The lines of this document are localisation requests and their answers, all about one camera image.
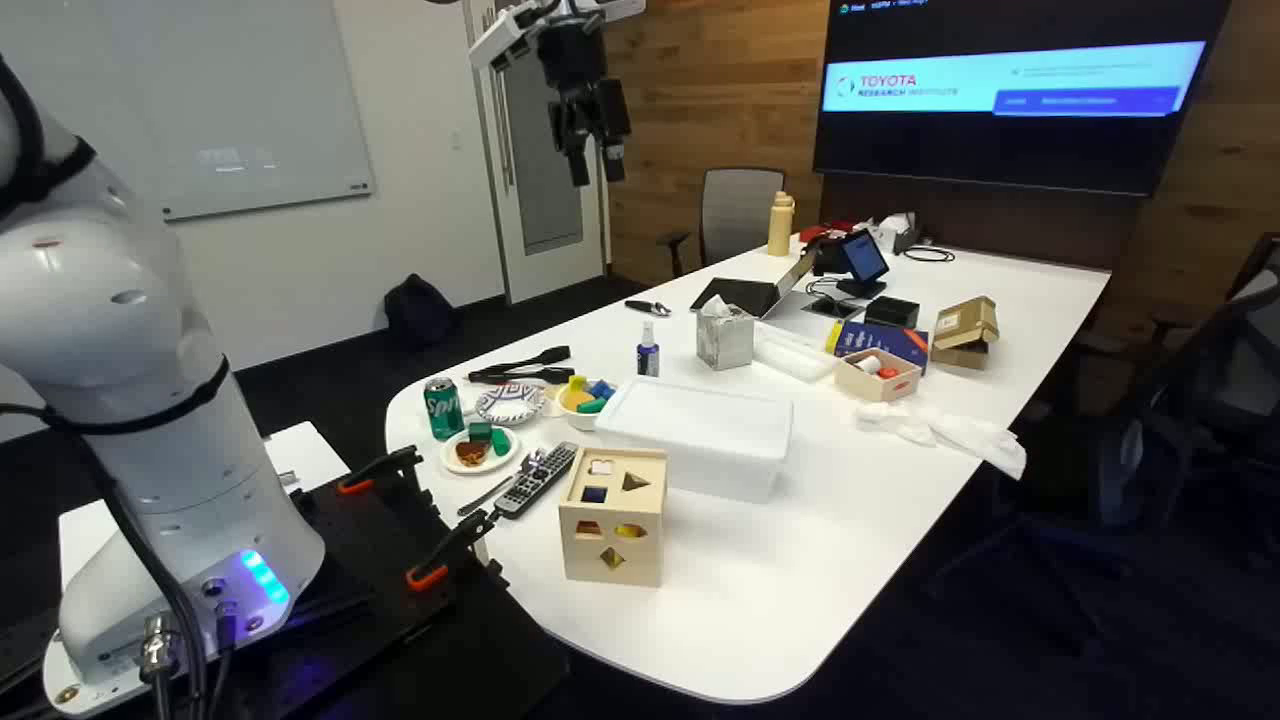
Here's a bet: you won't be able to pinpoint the black bag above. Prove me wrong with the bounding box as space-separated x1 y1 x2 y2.
380 273 462 362

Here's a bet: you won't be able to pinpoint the black kitchen tongs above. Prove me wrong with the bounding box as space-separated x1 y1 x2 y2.
466 342 579 388

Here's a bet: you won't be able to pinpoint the yellow squeeze bottle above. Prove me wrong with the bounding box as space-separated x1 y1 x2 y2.
764 188 802 261

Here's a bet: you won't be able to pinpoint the green soda can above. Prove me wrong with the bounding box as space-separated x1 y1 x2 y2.
419 377 467 444

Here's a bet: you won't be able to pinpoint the white plastic storage bin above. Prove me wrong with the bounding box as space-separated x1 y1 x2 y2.
591 377 802 509

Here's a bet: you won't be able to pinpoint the black tablet on stand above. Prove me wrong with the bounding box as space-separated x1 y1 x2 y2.
832 224 897 306

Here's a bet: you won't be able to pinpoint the white paper sheet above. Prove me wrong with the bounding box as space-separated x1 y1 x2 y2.
260 422 352 501

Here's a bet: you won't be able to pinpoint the white wall whiteboard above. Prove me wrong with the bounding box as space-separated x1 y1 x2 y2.
0 0 380 227

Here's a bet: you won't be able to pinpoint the clear glass bowl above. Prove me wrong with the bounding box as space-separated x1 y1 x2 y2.
474 377 551 434

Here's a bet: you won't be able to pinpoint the grey NEC remote control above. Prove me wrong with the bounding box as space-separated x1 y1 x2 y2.
492 441 579 524

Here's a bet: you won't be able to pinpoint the black mesh office chair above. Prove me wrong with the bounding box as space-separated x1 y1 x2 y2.
933 233 1280 645

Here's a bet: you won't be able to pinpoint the dark blue box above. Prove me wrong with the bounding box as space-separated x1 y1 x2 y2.
838 315 935 377

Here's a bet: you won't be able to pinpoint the clear plastic container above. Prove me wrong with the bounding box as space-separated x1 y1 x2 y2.
753 321 848 388

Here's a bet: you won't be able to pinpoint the wall television screen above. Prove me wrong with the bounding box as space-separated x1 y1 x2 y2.
813 0 1237 200

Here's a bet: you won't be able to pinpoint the white plate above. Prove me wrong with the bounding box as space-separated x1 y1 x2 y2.
437 424 524 481

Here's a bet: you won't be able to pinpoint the tray of coloured blocks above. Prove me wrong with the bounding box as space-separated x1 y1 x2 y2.
549 373 619 424

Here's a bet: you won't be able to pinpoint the green plastic cup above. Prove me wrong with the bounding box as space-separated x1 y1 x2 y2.
466 417 515 457

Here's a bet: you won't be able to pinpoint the grey tissue box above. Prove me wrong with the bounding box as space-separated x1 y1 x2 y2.
694 291 759 373

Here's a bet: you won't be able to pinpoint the gold cardboard box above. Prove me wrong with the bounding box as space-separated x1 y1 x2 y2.
930 291 1006 373

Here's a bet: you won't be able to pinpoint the silver metal spoon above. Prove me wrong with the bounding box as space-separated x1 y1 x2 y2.
458 473 519 520

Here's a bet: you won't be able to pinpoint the wooden shape sorter box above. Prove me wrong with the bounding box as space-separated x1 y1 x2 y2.
557 444 672 591

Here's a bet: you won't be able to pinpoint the grey office chair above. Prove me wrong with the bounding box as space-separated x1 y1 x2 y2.
665 164 793 282

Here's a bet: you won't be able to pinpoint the orange-handled black clamp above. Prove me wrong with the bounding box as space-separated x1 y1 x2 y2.
293 441 430 517
399 501 506 595

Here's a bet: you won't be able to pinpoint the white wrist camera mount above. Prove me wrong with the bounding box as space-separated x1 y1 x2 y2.
466 5 549 64

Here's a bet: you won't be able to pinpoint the white door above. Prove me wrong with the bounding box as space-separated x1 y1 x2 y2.
458 0 615 307

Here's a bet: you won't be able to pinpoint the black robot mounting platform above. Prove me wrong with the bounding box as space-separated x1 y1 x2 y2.
173 451 566 720

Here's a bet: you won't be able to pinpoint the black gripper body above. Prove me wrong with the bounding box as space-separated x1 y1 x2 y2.
538 17 615 100

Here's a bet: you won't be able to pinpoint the white plastic bag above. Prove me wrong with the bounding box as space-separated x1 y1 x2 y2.
852 395 1034 485

